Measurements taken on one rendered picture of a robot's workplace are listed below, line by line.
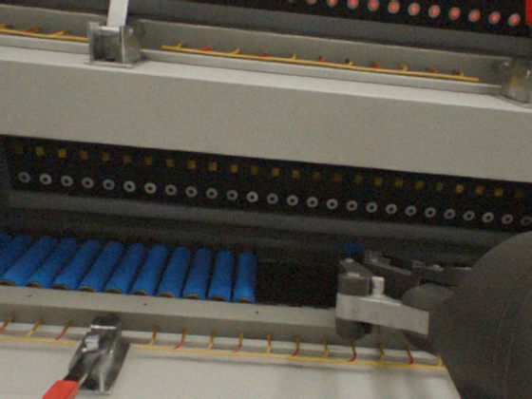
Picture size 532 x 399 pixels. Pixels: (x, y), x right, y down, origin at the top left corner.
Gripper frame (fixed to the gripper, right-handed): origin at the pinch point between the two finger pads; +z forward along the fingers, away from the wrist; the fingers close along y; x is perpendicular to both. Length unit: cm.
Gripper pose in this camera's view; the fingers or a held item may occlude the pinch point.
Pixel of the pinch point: (382, 275)
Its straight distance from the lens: 31.3
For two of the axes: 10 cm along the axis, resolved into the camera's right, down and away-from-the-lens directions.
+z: -0.4, 0.8, 10.0
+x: -0.9, 9.9, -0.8
